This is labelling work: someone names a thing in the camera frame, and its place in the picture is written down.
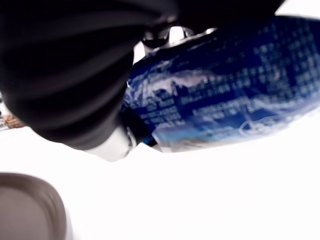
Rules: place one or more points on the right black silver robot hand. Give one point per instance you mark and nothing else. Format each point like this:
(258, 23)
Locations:
(62, 70)

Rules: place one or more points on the blue Oreo cookie packet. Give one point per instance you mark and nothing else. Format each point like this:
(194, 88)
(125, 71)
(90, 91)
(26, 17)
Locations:
(225, 87)

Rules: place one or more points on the round dark brown tray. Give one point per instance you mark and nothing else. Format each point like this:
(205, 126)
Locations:
(27, 212)

